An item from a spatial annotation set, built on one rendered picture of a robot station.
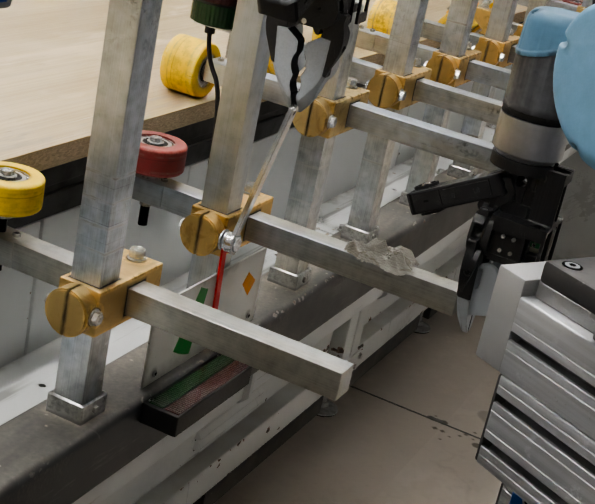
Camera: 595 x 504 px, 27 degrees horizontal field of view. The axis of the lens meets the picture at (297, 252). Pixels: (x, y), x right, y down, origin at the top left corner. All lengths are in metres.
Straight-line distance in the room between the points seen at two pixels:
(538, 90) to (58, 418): 0.59
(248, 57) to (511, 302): 0.45
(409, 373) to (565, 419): 2.14
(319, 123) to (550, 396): 0.65
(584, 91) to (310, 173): 0.84
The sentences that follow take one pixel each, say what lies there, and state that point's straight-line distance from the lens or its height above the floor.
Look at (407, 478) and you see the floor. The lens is 2.72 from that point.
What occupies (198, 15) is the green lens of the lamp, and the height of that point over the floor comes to 1.09.
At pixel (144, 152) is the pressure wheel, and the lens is 1.48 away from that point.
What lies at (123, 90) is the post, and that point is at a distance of 1.16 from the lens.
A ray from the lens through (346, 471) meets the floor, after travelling 2.69.
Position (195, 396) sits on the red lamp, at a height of 0.70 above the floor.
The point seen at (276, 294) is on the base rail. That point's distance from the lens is 1.67.
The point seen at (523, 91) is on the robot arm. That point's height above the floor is 1.10.
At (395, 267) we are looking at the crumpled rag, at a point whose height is 0.87.
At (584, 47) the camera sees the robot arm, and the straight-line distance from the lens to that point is 0.84.
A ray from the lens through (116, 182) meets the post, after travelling 1.18.
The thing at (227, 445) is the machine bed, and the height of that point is 0.17.
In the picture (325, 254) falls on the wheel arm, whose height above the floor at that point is 0.85.
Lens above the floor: 1.35
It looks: 21 degrees down
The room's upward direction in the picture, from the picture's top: 12 degrees clockwise
